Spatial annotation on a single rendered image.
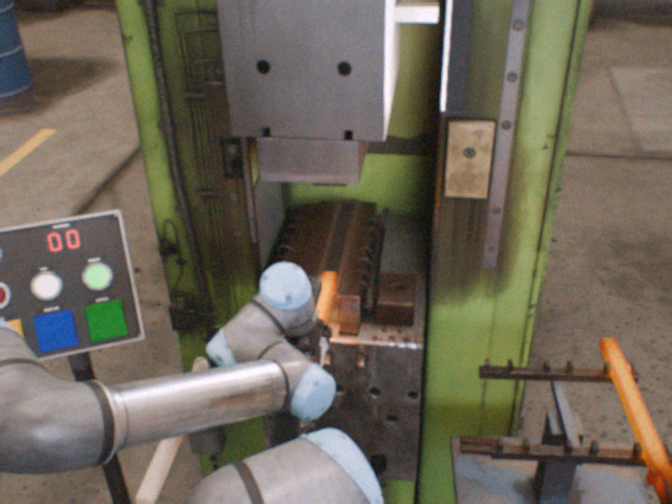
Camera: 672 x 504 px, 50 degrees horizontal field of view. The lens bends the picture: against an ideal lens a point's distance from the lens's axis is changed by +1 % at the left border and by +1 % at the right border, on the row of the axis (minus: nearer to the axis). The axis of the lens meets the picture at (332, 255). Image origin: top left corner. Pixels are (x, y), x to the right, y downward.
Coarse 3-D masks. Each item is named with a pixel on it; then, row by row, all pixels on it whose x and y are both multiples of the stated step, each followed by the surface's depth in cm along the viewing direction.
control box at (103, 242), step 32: (32, 224) 146; (64, 224) 147; (96, 224) 149; (0, 256) 144; (32, 256) 146; (64, 256) 147; (96, 256) 149; (128, 256) 151; (32, 288) 146; (64, 288) 148; (96, 288) 149; (128, 288) 151; (32, 320) 147; (128, 320) 151; (32, 352) 147; (64, 352) 148
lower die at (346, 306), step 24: (312, 216) 189; (336, 216) 184; (360, 216) 186; (312, 240) 177; (312, 264) 168; (360, 264) 167; (336, 288) 158; (360, 288) 160; (336, 312) 160; (360, 312) 161
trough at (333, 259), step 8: (344, 208) 190; (352, 208) 190; (344, 216) 187; (336, 224) 182; (344, 224) 184; (336, 232) 180; (344, 232) 180; (336, 240) 177; (344, 240) 177; (336, 248) 174; (328, 256) 170; (336, 256) 171; (328, 264) 169; (336, 264) 169; (336, 272) 166
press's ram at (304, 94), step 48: (240, 0) 124; (288, 0) 123; (336, 0) 122; (384, 0) 121; (240, 48) 129; (288, 48) 128; (336, 48) 127; (384, 48) 126; (240, 96) 134; (288, 96) 133; (336, 96) 132; (384, 96) 131
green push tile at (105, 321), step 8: (96, 304) 149; (104, 304) 149; (112, 304) 149; (120, 304) 150; (88, 312) 148; (96, 312) 149; (104, 312) 149; (112, 312) 149; (120, 312) 150; (88, 320) 148; (96, 320) 149; (104, 320) 149; (112, 320) 150; (120, 320) 150; (88, 328) 149; (96, 328) 149; (104, 328) 149; (112, 328) 150; (120, 328) 150; (96, 336) 149; (104, 336) 149; (112, 336) 150
